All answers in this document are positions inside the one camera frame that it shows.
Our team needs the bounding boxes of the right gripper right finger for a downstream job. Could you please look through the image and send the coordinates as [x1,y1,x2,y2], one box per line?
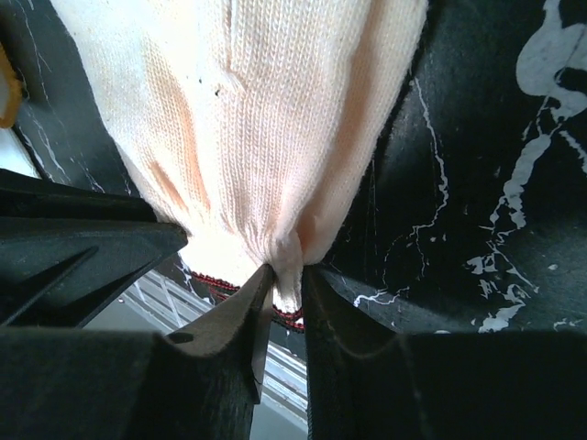
[302,268,586,439]

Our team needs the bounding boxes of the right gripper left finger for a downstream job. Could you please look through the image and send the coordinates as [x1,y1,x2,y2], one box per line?
[1,265,275,439]

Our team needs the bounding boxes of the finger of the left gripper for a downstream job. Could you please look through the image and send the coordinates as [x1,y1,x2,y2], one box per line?
[1,170,187,327]

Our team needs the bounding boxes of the white glove orange cuff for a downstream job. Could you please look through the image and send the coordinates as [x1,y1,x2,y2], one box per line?
[0,46,22,128]

